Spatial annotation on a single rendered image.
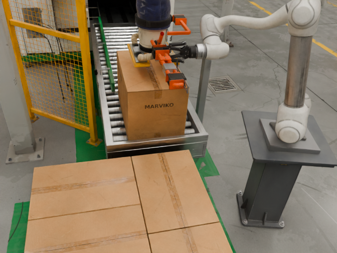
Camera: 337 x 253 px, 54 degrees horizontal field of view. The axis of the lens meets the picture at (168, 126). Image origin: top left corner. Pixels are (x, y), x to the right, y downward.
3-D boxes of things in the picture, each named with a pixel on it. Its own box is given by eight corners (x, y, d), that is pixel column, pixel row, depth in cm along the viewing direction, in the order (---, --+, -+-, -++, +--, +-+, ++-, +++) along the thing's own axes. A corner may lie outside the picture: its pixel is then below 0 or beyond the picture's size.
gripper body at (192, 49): (197, 47, 191) (182, 48, 189) (196, 60, 196) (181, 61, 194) (193, 42, 197) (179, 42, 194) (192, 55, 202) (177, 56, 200)
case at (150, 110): (118, 95, 271) (116, 50, 247) (165, 92, 280) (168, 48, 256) (128, 142, 225) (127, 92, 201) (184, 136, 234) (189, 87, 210)
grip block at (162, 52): (151, 54, 197) (151, 44, 193) (167, 53, 199) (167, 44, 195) (154, 60, 190) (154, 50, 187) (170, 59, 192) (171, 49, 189)
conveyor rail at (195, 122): (143, 33, 418) (143, 18, 406) (146, 33, 419) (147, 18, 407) (197, 154, 241) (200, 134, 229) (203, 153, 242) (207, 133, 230)
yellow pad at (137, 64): (127, 45, 230) (127, 38, 227) (141, 45, 232) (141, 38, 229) (134, 67, 203) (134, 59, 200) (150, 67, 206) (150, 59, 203)
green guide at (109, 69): (92, 23, 395) (91, 15, 390) (101, 23, 397) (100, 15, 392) (102, 92, 273) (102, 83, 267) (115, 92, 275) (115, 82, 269)
